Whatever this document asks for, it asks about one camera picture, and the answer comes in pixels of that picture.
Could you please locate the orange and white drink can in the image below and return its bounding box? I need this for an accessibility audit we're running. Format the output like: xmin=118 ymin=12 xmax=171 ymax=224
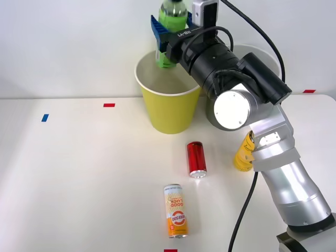
xmin=163 ymin=183 xmax=190 ymax=240

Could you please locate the yellow-green plastic waste bin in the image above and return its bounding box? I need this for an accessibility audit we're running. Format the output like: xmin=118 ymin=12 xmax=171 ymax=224
xmin=134 ymin=49 xmax=203 ymax=135

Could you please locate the red drink can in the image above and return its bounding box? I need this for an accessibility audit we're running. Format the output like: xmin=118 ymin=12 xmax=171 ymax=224
xmin=186 ymin=141 xmax=208 ymax=180

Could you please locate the yellow plastic bottle black cap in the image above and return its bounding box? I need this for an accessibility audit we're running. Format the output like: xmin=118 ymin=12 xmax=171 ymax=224
xmin=234 ymin=130 xmax=256 ymax=173

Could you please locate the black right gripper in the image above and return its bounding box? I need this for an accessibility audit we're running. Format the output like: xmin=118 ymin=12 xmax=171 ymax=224
xmin=150 ymin=12 xmax=204 ymax=64

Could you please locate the green plastic bottle black cap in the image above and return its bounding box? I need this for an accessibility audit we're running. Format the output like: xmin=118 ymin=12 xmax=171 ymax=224
xmin=154 ymin=0 xmax=190 ymax=70

